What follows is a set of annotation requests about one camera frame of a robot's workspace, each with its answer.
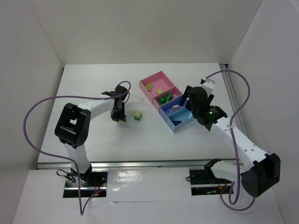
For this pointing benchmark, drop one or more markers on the green small lego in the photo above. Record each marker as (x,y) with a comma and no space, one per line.
(168,98)

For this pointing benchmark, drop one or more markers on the aluminium front rail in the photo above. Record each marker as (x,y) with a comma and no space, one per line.
(132,164)

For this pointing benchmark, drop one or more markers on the dark blue container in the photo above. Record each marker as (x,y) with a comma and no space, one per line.
(166,110)

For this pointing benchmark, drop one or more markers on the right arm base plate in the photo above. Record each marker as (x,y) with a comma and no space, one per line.
(203,184)

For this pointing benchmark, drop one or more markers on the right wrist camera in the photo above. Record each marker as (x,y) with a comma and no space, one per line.
(208,85)

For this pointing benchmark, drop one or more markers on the large pink container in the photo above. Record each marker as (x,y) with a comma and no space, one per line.
(158,81)

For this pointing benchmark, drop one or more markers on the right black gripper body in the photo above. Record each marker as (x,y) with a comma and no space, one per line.
(186,98)

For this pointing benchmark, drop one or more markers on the aluminium side rail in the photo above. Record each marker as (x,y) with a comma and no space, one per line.
(238,121)

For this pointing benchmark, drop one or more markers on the dark blue lego plate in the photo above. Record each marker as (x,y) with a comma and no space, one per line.
(176,122)

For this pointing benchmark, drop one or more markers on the light blue container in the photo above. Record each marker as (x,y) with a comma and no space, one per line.
(184,115)

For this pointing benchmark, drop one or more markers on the green long lego brick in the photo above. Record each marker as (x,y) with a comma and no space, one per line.
(163,99)

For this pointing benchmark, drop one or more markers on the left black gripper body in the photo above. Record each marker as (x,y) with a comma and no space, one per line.
(117,114)

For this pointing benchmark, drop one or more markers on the small grey white block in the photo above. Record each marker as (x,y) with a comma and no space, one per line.
(175,107)

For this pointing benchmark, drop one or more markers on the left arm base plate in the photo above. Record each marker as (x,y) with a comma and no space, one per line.
(96,183)

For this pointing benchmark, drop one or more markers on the green and yellow lego stack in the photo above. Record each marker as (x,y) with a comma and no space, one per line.
(137,115)

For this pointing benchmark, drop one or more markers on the small pink container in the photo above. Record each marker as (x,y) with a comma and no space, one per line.
(165,97)

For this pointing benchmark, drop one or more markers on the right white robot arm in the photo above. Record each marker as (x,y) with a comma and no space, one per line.
(260,170)

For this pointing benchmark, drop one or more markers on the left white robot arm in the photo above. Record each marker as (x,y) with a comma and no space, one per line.
(73,126)

